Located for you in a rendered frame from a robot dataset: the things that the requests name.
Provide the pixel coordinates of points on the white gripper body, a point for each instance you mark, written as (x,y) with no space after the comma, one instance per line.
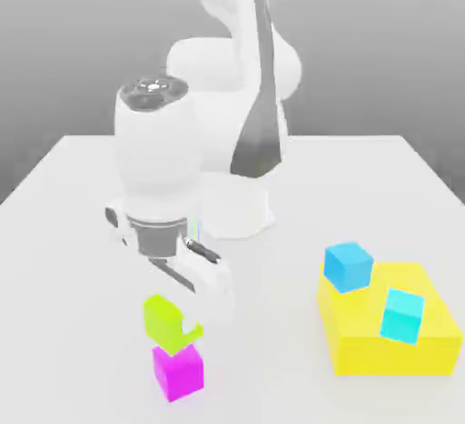
(207,282)

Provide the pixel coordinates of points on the small lime green cube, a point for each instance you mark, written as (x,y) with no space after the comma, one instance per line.
(161,322)

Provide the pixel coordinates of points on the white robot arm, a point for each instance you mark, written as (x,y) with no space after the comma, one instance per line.
(156,148)

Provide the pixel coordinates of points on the small magenta cube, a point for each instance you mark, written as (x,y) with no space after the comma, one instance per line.
(178,373)

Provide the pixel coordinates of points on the small blue cube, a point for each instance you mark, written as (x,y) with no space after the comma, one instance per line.
(347,266)

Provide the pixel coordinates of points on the small cyan cube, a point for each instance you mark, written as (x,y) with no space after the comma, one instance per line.
(401,318)

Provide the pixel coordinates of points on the large yellow box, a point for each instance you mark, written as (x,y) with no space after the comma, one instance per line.
(396,351)

